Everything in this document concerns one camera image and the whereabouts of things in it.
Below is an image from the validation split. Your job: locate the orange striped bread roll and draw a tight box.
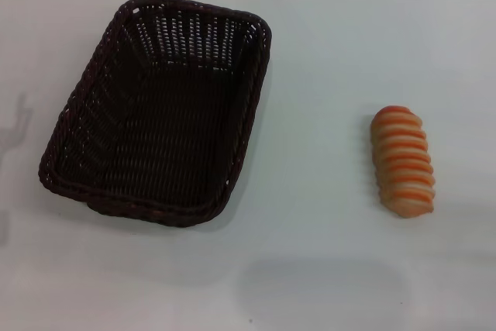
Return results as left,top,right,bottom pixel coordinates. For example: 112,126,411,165
370,105,436,219

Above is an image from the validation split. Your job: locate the black woven rectangular basket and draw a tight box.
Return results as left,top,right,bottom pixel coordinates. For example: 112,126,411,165
37,0,274,229

